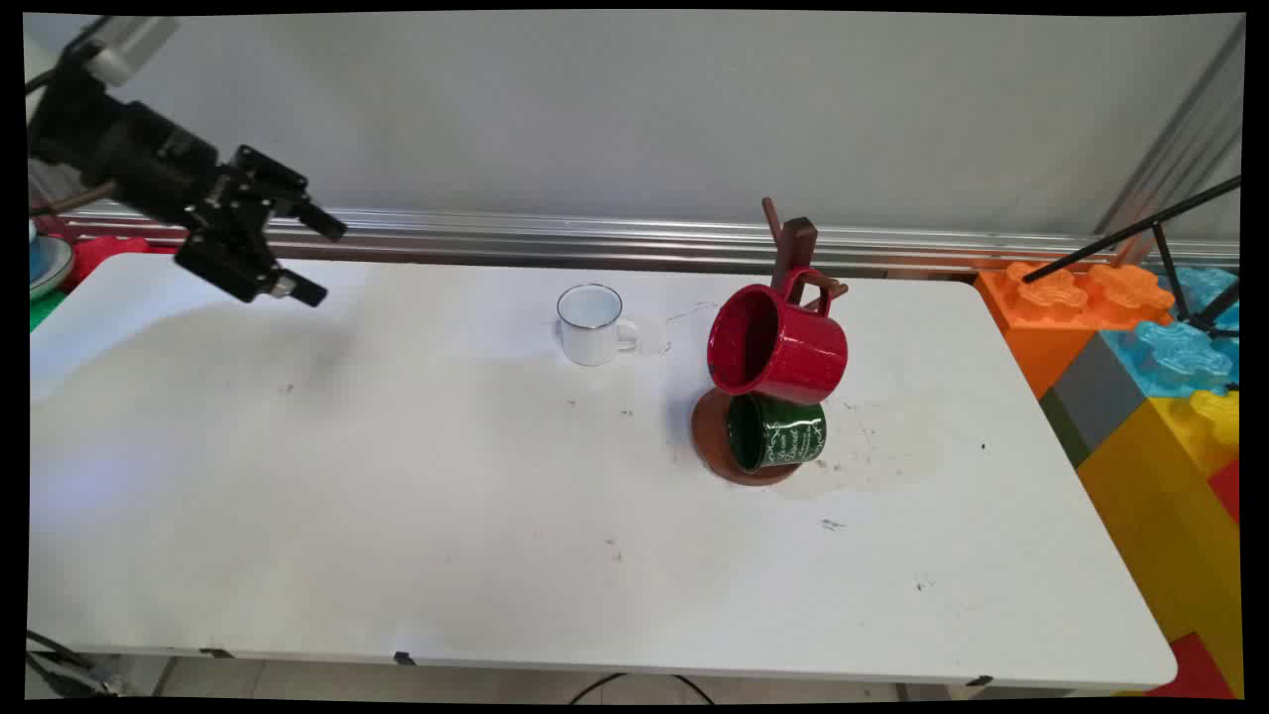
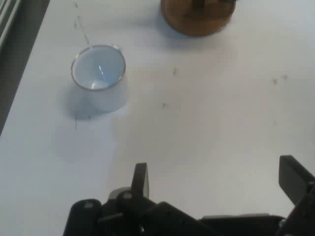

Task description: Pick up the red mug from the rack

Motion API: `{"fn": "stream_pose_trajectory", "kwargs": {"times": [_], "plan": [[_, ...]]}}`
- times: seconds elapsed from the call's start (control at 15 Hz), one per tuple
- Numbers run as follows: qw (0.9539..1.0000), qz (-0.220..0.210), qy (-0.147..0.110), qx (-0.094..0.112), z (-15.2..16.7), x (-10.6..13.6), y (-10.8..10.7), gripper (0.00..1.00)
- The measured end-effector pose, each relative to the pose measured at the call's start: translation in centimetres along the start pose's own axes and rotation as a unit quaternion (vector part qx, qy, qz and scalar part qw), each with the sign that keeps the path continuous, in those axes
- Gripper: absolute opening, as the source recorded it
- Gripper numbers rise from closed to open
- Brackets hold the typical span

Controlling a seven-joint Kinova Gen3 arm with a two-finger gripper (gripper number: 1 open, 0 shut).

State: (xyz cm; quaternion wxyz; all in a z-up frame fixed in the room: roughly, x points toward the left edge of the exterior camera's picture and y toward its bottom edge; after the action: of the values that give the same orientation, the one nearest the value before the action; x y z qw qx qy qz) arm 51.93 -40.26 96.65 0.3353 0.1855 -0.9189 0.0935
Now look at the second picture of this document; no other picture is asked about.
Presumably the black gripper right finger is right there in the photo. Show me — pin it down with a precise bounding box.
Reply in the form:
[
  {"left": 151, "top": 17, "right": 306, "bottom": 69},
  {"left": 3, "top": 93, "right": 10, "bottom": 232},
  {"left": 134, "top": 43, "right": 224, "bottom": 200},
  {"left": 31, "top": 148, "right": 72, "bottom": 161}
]
[{"left": 275, "top": 154, "right": 315, "bottom": 236}]

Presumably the wooden mug tree stand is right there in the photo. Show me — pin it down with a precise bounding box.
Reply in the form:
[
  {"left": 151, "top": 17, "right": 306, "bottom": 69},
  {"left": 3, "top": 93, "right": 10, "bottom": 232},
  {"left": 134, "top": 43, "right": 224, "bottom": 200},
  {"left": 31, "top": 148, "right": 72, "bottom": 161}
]
[{"left": 159, "top": 0, "right": 237, "bottom": 37}]

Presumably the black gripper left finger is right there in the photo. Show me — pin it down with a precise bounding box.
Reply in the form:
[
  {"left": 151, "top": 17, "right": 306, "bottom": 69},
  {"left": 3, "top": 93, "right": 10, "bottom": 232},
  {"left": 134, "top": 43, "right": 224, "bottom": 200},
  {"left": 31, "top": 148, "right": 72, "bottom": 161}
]
[{"left": 63, "top": 162, "right": 158, "bottom": 236}]

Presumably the aluminium frame rail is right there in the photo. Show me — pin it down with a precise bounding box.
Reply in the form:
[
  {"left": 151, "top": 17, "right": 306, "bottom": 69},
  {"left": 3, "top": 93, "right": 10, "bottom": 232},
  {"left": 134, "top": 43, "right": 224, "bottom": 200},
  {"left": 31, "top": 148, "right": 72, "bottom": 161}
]
[{"left": 0, "top": 0, "right": 22, "bottom": 50}]

